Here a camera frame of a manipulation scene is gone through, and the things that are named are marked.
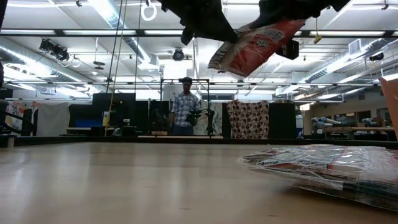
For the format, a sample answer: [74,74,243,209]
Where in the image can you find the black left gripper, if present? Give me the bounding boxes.
[158,0,239,46]

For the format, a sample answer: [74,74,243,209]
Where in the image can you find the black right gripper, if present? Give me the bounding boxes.
[248,0,352,60]

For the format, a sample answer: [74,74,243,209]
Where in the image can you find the pile of snack bags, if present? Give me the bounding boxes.
[238,144,398,187]

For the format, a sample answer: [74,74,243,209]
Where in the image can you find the black round ceiling fixture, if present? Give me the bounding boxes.
[172,47,185,62]

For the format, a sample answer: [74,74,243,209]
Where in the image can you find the yellow hanging tag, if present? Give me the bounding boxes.
[313,17,323,45]

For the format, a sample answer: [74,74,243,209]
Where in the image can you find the person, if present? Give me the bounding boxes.
[169,76,202,136]

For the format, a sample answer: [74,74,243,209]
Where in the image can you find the black partition panel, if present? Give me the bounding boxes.
[268,102,297,139]

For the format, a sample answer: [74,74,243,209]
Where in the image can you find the brown circle patterned cloth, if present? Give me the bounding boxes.
[226,100,271,140]

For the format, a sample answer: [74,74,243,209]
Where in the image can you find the wooden background bench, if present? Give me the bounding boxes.
[325,126,396,133]

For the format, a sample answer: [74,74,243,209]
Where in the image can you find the white hanging cloth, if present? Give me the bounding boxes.
[36,102,72,137]

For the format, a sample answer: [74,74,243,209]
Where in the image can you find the white cable ring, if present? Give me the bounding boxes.
[140,1,158,22]

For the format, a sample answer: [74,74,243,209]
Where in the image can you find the silver ventilation duct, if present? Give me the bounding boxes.
[88,0,161,71]

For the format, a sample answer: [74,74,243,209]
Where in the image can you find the black hanging cable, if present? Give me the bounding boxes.
[105,0,124,93]

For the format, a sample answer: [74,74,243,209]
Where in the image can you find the yellow hanging cable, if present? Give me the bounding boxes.
[104,0,129,137]

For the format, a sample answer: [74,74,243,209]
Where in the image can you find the black overhead camera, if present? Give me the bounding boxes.
[39,38,70,62]

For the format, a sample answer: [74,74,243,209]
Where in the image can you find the colourful wall poster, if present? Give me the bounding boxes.
[4,100,40,133]

